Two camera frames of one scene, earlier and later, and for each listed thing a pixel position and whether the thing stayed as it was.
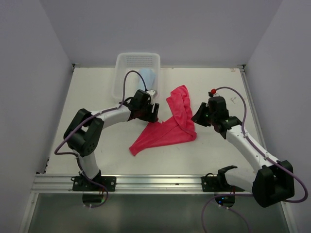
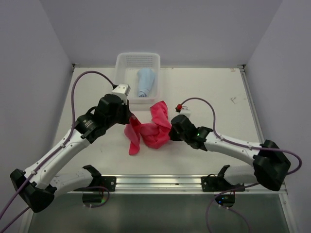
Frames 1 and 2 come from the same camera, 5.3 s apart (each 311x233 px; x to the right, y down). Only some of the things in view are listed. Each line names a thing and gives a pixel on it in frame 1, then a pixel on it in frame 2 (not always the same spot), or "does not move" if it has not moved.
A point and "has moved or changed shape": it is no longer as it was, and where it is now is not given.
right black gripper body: (212, 118) → (174, 136)
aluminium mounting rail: (128, 184) does not move
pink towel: (179, 128) has moved or changed shape
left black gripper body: (145, 110) → (122, 116)
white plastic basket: (125, 62) does not move
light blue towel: (148, 76) does not move
